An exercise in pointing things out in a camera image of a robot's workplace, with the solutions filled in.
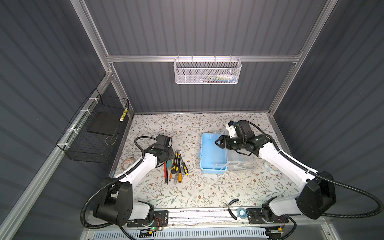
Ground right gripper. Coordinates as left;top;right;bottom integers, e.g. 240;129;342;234
214;134;244;150

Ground teal utility knife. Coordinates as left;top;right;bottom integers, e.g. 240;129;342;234
167;160;173;171

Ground red handled hex key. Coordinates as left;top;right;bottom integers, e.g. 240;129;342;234
165;166;169;185

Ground light blue plastic toolbox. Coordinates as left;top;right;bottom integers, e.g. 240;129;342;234
200;132;260;175

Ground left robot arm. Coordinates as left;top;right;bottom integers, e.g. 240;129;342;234
93;135;175;228

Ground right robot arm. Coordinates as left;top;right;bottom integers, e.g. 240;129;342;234
215;120;337;223

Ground yellow black screwdriver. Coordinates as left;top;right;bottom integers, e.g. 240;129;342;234
180;156;189;176

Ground yellow marker in basket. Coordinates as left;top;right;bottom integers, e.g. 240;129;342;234
120;108;128;122

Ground black foam pad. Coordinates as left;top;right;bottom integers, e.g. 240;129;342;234
87;112;120;136

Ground markers in white basket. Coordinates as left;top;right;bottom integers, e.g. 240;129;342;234
197;74;238;84

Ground blue tape roll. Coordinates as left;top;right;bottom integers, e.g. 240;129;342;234
237;208;248;220

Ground white perforated vent strip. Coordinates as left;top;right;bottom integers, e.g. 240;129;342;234
91;227;268;240

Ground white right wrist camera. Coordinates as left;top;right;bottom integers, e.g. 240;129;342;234
226;121;237;138

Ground orange handled screwdriver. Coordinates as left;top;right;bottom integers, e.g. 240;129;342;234
178;154;183;183

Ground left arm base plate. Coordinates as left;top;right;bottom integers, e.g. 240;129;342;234
127;211;169;228

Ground black wire basket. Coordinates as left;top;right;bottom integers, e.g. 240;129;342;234
57;90;130;164

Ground white wire mesh basket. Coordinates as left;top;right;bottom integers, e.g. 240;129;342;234
173;58;242;85

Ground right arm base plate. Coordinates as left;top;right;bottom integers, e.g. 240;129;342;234
246;207;290;225

